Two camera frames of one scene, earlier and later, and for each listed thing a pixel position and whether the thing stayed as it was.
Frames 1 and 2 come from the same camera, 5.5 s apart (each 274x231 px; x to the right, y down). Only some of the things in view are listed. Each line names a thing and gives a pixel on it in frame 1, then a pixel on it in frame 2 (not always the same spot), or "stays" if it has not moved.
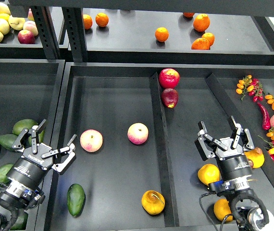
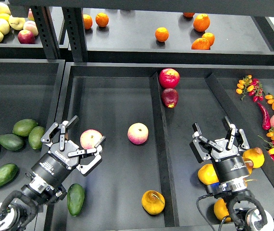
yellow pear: x=153 y=202 stays
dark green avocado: x=76 y=199 stays
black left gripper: x=30 y=167 -> x=55 y=166
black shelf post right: x=73 y=19 stays
